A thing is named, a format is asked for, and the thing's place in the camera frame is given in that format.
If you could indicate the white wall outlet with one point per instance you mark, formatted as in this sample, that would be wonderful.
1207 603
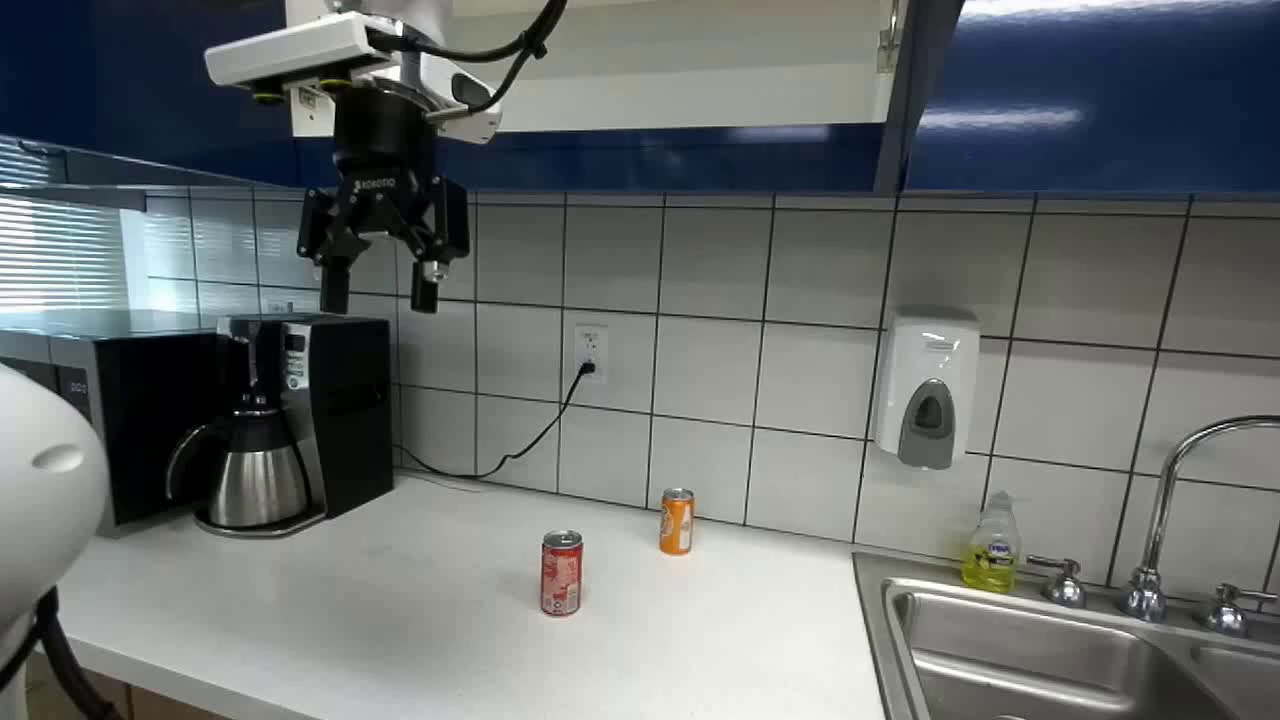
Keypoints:
590 348

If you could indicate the white window blinds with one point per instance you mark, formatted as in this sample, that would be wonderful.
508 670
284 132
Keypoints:
61 260

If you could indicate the white wall soap dispenser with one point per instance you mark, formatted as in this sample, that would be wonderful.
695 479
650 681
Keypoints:
925 386

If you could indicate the blue cabinet door seen edge-on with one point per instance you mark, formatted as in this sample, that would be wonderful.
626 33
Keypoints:
918 92

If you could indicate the closed blue cabinet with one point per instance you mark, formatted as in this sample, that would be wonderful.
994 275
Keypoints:
1107 123

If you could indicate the metal cabinet hinge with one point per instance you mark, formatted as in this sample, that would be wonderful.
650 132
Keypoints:
889 42

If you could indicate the wooden lower cabinet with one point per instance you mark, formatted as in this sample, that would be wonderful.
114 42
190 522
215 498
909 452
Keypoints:
146 707

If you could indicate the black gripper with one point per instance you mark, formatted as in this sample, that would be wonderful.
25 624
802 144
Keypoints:
387 203

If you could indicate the stainless steel sink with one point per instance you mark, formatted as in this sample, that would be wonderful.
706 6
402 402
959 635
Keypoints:
1043 644

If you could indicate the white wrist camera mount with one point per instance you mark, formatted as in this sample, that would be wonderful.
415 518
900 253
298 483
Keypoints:
284 49

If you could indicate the wide blue cabinet door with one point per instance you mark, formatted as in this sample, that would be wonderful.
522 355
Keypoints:
122 83

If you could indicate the red soda can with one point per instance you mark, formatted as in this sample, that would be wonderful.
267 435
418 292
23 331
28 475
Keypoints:
562 573

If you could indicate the orange soda can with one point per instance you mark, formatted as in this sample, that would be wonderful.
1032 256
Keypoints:
679 522

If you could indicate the black coffee maker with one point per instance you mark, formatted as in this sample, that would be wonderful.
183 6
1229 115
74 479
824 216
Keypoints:
344 415

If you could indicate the black box appliance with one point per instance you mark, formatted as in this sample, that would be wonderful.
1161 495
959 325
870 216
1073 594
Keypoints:
162 425

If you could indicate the steel coffee carafe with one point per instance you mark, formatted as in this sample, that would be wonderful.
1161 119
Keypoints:
255 483

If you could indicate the yellow dish soap bottle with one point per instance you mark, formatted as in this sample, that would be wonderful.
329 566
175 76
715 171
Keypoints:
994 554

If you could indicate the chrome gooseneck faucet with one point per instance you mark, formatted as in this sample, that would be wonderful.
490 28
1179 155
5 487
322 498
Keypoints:
1175 467

